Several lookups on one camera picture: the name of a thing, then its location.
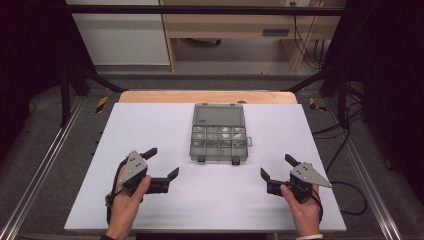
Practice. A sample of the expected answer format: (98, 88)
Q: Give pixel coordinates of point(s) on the black metal stand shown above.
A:
(342, 100)
(65, 96)

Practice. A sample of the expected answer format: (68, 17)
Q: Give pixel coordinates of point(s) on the black curtain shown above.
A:
(30, 50)
(383, 50)

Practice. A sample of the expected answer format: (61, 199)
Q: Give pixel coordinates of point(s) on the person's right hand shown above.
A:
(303, 213)

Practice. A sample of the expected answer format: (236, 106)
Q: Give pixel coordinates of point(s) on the person's left hand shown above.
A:
(125, 210)

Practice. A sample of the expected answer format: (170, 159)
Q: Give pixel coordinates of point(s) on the white cabinet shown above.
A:
(123, 36)

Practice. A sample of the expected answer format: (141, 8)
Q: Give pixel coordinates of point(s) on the group of small white parts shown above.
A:
(220, 136)

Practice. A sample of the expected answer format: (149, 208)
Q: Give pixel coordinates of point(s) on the aluminium floor rail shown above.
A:
(361, 168)
(53, 150)

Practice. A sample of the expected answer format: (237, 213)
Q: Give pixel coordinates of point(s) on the white table cover sheet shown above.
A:
(216, 200)

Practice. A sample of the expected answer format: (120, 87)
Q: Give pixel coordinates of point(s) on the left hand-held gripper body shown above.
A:
(133, 168)

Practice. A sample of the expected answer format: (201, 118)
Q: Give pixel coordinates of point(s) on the transparent grey compartment box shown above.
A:
(218, 115)

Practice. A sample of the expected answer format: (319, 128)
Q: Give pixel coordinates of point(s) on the white wall power outlet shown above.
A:
(296, 2)

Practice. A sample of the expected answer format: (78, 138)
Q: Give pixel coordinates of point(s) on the black horizontal frame bar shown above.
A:
(200, 10)

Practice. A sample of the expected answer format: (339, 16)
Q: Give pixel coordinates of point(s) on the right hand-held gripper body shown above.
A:
(305, 176)

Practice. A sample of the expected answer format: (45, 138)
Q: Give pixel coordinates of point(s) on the yellow black floor tape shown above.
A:
(101, 104)
(315, 105)

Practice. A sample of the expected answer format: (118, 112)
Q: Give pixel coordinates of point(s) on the light wooden office desk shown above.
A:
(233, 25)

